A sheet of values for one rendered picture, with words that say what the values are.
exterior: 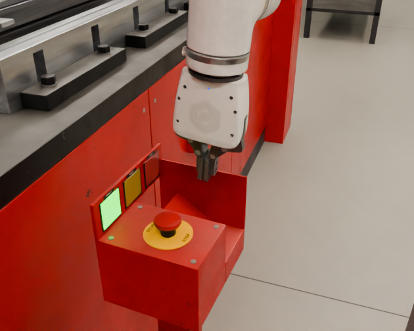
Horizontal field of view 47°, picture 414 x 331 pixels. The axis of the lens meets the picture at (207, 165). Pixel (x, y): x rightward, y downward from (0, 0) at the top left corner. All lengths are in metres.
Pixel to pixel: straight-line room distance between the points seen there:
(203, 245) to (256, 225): 1.34
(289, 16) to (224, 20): 1.83
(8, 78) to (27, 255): 0.30
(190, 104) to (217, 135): 0.06
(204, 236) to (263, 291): 1.05
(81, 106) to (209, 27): 0.36
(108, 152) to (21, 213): 0.26
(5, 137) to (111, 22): 0.46
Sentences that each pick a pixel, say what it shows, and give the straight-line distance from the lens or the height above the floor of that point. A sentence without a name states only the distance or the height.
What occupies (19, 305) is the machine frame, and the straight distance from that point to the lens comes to 0.80.
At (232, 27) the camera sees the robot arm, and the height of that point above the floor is 1.06.
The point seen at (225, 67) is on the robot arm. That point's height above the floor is 1.02.
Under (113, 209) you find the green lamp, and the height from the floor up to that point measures 0.81.
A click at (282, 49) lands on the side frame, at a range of 2.45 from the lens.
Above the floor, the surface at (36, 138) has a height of 0.87.
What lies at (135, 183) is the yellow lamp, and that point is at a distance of 0.74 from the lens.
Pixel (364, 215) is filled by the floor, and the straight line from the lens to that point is 2.15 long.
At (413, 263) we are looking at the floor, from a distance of 1.97.
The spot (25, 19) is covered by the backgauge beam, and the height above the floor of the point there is 0.93.
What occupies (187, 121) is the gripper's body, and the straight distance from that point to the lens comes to 0.66.
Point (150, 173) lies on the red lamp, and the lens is 0.78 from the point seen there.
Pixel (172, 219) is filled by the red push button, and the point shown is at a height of 0.81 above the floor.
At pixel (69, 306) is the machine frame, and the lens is 0.94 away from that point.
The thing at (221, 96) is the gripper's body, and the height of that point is 0.97.
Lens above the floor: 1.21
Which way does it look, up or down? 30 degrees down
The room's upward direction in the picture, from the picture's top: straight up
